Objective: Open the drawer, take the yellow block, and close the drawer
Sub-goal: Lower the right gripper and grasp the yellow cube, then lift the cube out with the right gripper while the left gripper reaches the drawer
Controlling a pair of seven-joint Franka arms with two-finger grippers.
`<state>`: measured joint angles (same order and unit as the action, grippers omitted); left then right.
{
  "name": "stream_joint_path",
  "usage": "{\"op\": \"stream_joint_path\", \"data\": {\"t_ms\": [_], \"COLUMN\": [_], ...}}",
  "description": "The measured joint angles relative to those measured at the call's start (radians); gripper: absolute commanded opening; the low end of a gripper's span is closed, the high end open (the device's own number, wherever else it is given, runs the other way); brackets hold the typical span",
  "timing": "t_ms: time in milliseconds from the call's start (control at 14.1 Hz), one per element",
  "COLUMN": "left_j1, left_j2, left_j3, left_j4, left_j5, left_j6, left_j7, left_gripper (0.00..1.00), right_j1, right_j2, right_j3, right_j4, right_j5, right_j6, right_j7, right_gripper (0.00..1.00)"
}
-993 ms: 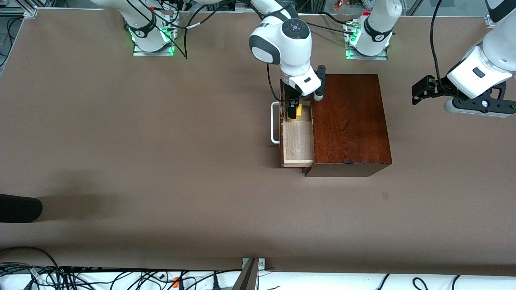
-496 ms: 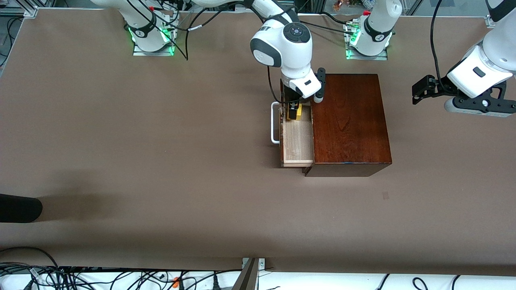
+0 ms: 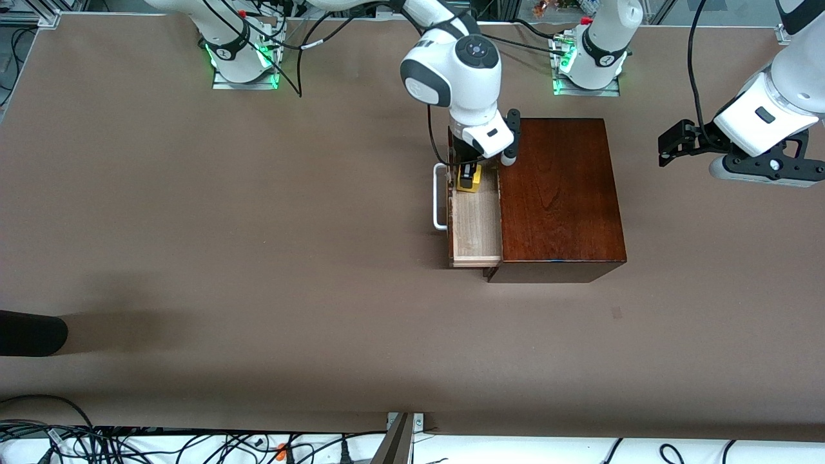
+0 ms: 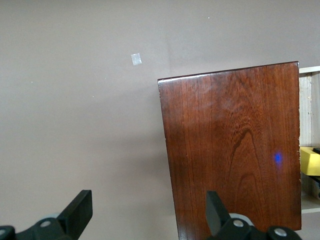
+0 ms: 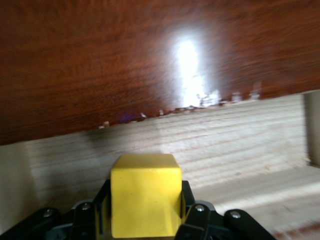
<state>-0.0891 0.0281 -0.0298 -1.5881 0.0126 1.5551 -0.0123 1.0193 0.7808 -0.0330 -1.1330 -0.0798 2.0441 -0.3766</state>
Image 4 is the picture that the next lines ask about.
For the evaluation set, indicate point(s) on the small clear tape patch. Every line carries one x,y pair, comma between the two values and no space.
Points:
136,59

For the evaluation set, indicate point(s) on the dark brown wooden drawer cabinet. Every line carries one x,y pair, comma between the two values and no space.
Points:
230,155

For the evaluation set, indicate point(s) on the yellow cube block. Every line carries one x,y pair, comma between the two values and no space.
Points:
310,162

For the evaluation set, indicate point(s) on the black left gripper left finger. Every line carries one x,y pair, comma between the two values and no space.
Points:
77,212

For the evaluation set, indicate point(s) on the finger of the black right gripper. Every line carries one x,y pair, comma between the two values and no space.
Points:
317,150
315,179

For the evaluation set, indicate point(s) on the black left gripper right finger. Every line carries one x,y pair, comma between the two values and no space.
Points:
215,212

